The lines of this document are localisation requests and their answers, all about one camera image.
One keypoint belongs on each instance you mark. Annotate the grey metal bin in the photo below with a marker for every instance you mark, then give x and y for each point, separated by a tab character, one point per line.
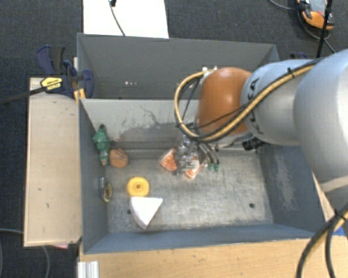
191	190

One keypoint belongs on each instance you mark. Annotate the brown round wooden piece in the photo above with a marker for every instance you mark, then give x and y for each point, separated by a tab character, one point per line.
118	158

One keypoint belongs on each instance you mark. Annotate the white wedge block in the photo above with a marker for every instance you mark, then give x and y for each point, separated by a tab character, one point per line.
145	210

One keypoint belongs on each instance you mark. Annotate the green toy animal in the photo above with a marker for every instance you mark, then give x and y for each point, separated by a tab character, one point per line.
102	142

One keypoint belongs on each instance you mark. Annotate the small black and yellow tool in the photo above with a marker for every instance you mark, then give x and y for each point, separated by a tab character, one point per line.
105	189

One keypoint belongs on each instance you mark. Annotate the pale wood board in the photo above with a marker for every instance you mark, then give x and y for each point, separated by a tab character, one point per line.
53	169

